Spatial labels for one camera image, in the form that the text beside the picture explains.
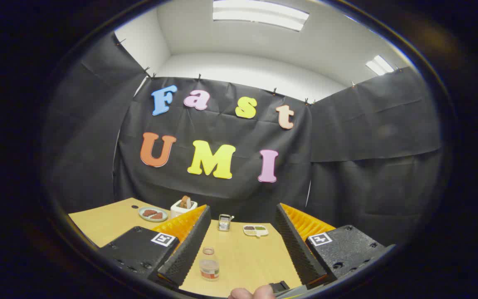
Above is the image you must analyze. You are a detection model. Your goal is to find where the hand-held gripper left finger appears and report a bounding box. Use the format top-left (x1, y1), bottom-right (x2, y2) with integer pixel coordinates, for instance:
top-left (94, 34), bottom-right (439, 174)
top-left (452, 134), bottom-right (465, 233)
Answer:
top-left (99, 204), bottom-right (212, 288)

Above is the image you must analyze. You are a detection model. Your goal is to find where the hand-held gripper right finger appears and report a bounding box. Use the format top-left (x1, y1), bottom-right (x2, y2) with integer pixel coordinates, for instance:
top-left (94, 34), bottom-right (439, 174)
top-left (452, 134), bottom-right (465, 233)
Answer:
top-left (275, 203), bottom-right (396, 290)

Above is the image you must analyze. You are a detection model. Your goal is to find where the clear plastic juice bottle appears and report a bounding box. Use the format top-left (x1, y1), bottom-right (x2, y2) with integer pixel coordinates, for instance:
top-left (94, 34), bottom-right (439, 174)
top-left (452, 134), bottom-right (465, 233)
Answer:
top-left (200, 247), bottom-right (220, 282)

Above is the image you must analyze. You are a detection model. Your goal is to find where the white toaster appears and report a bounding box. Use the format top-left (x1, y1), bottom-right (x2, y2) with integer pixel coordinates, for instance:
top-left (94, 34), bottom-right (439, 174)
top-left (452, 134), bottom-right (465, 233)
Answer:
top-left (170, 199), bottom-right (198, 219)

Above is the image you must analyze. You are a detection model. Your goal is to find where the small white divided dish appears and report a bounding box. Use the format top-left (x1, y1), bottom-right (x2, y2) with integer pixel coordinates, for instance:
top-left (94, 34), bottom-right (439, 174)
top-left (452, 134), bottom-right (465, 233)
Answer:
top-left (243, 225), bottom-right (269, 237)

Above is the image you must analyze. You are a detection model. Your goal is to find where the pale green plate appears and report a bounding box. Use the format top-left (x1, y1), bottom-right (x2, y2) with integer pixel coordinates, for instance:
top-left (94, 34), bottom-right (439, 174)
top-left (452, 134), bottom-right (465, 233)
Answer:
top-left (138, 207), bottom-right (168, 222)

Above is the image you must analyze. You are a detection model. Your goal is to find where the wooden table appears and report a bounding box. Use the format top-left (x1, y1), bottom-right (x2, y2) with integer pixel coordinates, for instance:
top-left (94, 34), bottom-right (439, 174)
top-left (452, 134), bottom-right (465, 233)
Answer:
top-left (68, 198), bottom-right (306, 298)

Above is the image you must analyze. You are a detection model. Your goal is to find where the small ceiling light panel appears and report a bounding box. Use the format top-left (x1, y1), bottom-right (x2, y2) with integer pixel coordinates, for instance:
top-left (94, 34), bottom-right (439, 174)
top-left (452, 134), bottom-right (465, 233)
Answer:
top-left (366, 55), bottom-right (395, 76)

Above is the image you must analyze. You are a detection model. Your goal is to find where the large ceiling light panel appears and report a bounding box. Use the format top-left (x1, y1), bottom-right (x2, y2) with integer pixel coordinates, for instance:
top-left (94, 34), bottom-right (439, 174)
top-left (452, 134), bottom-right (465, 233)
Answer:
top-left (212, 0), bottom-right (310, 32)

